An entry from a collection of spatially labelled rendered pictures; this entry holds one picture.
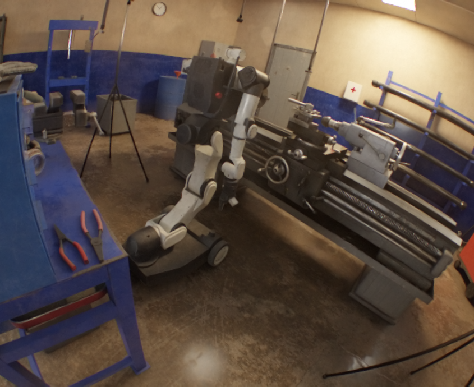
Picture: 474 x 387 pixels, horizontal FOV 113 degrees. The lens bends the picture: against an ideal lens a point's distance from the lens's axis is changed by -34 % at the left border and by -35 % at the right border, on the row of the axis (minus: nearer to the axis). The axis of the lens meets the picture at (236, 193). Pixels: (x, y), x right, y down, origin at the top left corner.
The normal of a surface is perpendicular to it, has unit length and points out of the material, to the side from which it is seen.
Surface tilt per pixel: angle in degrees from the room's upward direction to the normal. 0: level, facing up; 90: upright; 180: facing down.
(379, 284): 90
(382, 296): 90
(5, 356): 90
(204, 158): 85
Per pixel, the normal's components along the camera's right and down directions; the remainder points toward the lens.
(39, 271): 0.71, 0.48
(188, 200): -0.16, -0.50
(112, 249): 0.22, -0.85
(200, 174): -0.54, 0.22
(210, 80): -0.65, 0.36
